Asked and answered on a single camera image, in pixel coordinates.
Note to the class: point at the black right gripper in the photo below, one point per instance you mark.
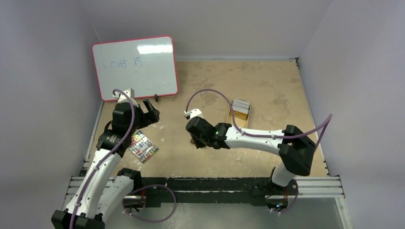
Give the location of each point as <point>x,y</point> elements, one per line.
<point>196,139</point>

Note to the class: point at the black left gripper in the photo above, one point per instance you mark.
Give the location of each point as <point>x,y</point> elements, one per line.
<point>152,117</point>

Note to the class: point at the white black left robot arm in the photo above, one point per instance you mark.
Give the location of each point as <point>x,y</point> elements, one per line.
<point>93,203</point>

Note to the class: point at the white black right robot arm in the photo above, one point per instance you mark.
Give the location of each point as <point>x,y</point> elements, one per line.
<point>295,149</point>

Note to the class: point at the beige oval card tray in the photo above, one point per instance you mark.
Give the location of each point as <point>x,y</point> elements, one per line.
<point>241,119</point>

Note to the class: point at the pack of coloured markers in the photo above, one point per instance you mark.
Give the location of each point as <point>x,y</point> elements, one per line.
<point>142,147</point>

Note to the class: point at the pink framed whiteboard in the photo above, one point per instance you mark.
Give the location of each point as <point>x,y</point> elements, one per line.
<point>146,65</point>

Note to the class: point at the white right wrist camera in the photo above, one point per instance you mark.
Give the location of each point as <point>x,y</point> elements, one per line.
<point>193,113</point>

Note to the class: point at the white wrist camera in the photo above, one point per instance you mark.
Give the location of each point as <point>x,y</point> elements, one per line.
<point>127,95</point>
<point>193,113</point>

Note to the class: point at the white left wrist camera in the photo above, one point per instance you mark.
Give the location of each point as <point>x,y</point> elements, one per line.
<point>127,95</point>

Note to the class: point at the aluminium rail frame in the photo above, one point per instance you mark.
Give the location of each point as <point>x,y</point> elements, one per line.
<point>256,191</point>

